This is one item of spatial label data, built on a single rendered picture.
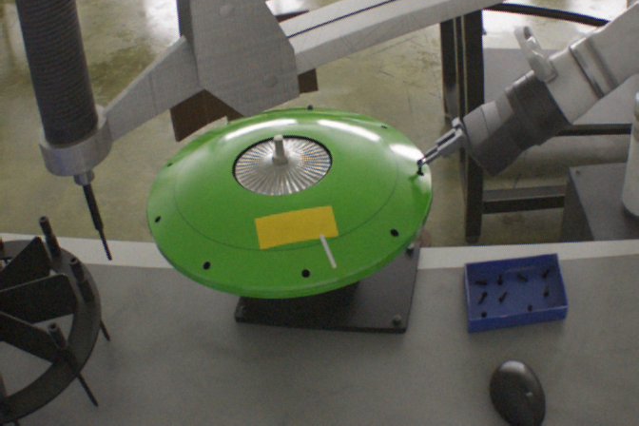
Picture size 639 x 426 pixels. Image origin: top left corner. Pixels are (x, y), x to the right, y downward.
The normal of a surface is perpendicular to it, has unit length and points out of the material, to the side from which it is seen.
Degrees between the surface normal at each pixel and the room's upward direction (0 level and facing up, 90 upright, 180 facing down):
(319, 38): 8
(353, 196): 14
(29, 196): 0
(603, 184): 0
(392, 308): 0
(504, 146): 79
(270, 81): 90
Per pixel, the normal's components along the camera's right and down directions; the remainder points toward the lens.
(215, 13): 0.35, 0.54
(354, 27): -0.23, -0.75
